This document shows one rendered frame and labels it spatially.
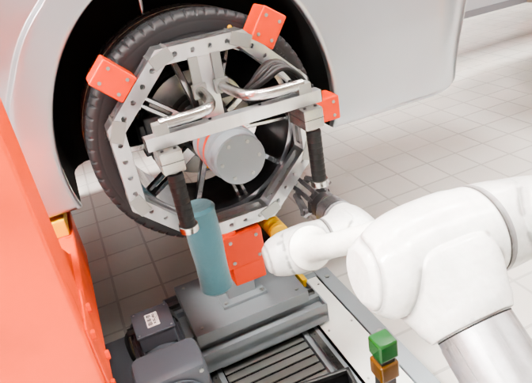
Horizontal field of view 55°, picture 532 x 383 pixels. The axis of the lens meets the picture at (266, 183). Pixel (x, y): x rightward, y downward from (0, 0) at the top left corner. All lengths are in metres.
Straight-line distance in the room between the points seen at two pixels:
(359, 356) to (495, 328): 1.11
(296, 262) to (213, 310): 0.67
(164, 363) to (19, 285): 0.55
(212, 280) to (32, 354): 0.53
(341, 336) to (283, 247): 0.70
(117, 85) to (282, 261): 0.56
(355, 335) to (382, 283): 1.17
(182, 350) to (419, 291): 0.86
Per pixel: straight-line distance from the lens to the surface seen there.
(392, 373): 1.01
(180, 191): 1.12
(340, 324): 1.85
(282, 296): 1.77
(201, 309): 1.79
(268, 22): 1.34
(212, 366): 1.75
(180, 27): 1.36
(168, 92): 1.51
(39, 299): 0.96
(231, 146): 1.21
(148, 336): 1.45
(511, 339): 0.68
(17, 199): 0.88
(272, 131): 1.62
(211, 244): 1.32
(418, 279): 0.65
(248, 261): 1.53
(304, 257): 1.15
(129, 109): 1.28
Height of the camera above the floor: 1.34
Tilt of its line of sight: 27 degrees down
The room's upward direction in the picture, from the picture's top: 10 degrees counter-clockwise
